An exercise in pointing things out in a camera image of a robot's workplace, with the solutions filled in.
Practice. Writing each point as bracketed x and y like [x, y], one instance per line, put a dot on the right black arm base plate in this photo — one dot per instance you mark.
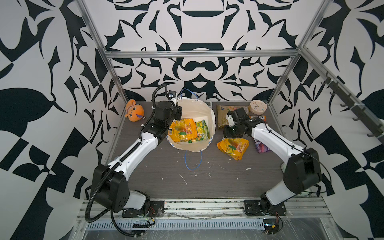
[263, 208]

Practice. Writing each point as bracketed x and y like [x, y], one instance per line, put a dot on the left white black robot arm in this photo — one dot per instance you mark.
[110, 182]

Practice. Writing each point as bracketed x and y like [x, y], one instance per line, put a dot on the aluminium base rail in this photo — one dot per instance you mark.
[225, 214]

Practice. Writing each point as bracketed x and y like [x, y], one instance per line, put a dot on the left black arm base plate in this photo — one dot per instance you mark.
[150, 209]

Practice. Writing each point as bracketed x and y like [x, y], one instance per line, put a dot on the Fox's fruits candy packet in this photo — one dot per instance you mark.
[263, 118]

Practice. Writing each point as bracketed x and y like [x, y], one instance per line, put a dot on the orange plush toy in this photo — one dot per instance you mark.
[133, 111]

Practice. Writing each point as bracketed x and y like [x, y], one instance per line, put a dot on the grey wall hook rack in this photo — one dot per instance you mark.
[361, 111]

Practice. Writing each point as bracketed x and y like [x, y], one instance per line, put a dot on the green sponge block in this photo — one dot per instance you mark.
[283, 167]

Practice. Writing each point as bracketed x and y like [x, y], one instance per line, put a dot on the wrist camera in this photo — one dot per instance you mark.
[231, 121]
[172, 97]

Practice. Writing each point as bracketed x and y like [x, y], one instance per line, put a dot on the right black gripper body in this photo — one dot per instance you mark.
[232, 131]

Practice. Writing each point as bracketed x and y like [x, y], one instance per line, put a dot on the purple snack packet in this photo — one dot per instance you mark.
[261, 148]

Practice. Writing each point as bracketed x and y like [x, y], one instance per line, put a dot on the green snack packet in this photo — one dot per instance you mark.
[202, 131]

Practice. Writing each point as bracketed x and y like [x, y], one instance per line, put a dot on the white digital scale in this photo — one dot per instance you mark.
[208, 103]

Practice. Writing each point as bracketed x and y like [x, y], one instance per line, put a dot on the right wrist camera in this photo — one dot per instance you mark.
[231, 121]

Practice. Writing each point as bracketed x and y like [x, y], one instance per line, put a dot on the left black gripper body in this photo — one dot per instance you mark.
[173, 116]

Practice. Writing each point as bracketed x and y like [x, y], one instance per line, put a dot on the gold snack packet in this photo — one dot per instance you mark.
[222, 111]

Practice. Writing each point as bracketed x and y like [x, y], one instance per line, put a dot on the yellow snack packet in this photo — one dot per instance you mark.
[234, 148]
[183, 130]

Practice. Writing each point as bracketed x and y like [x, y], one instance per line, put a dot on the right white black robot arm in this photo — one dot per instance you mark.
[303, 169]

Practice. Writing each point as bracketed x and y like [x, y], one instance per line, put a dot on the pink round timer clock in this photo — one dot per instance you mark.
[258, 107]

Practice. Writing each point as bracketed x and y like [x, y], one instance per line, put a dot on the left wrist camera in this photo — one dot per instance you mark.
[172, 97]

